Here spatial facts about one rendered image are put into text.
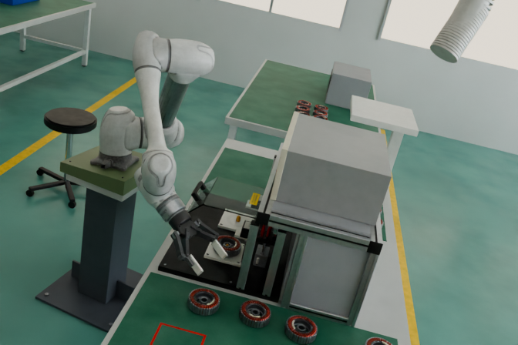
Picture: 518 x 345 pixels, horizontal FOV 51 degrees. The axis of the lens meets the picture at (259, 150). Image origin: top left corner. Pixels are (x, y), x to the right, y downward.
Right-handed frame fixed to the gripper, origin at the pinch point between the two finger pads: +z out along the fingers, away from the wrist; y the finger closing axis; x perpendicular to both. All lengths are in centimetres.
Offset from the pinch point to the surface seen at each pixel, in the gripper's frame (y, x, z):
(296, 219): -21.5, 23.8, 6.2
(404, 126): -135, 31, -1
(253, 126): -167, -62, -69
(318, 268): -25.8, 14.9, 24.3
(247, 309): -6.7, -6.7, 19.9
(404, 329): -46, 13, 62
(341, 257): -28.4, 23.8, 26.2
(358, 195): -37, 40, 13
